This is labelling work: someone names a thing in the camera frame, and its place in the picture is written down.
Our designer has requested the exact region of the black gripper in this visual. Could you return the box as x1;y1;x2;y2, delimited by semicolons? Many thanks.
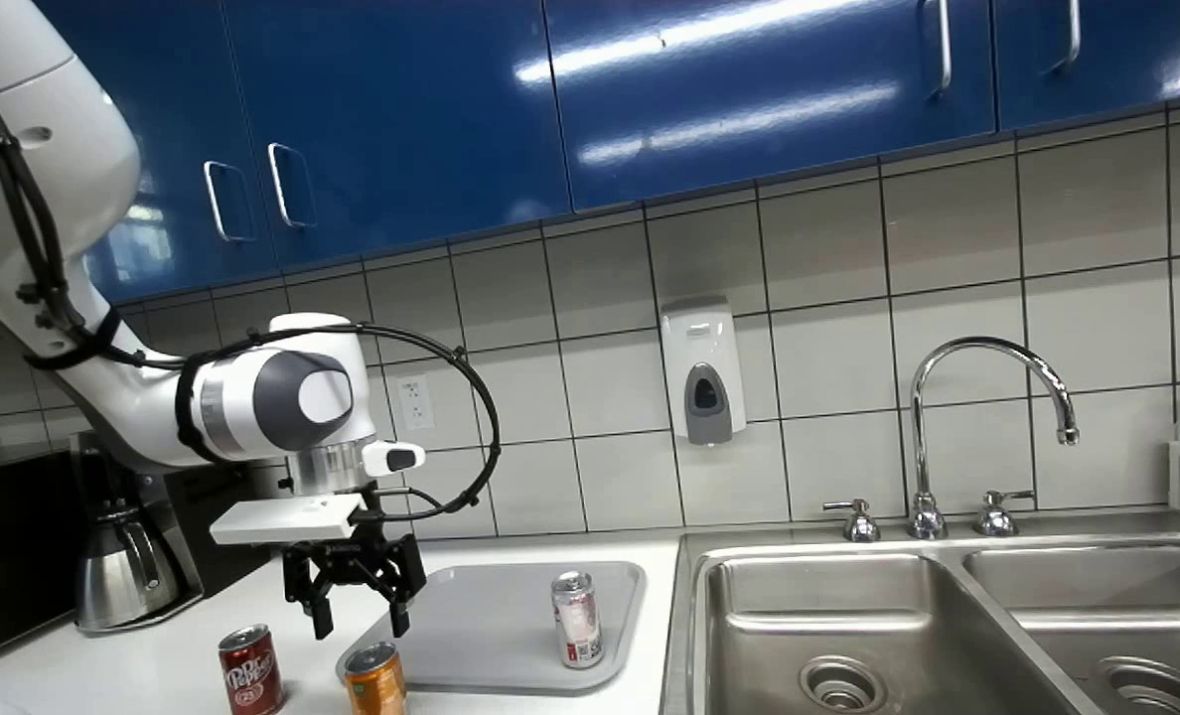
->
281;524;431;642

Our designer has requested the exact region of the orange soda can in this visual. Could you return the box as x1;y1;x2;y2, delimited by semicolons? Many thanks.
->
338;638;409;715

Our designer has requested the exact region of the red soda can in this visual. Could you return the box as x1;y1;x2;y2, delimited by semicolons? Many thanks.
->
215;623;288;715

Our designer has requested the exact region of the silver can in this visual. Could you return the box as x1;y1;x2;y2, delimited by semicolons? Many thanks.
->
549;569;609;670

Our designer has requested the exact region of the grey plastic tray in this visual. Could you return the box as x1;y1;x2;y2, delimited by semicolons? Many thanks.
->
335;556;652;699

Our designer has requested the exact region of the black coffee maker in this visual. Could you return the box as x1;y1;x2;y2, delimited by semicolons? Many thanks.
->
72;433;288;638

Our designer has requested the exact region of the steel coffee carafe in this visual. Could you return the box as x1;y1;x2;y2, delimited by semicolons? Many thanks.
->
78;496;202;631

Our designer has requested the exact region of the black microwave oven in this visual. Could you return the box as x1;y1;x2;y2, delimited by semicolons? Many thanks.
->
0;449;89;664

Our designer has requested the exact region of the stainless steel sink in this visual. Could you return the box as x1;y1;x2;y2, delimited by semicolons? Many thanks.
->
661;528;1180;715

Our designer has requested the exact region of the chrome gooseneck faucet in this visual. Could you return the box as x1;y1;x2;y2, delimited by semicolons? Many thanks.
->
906;332;1082;540

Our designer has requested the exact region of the blue upper cabinet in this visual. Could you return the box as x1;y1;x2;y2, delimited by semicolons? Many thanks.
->
28;0;1180;312

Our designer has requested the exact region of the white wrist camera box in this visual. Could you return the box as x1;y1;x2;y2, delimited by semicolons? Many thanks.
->
208;494;366;548

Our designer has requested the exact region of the white wall outlet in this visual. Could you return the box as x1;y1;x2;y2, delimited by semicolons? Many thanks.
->
392;374;436;430

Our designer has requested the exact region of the white wall soap dispenser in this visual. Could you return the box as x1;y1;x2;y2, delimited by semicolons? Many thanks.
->
661;303;750;449

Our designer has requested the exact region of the chrome cabinet handle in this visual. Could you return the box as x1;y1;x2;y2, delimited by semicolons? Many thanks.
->
198;156;243;250
1047;0;1084;76
261;137;311;230

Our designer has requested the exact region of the chrome faucet handle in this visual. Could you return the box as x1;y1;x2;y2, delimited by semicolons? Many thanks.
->
821;496;884;544
975;490;1043;540

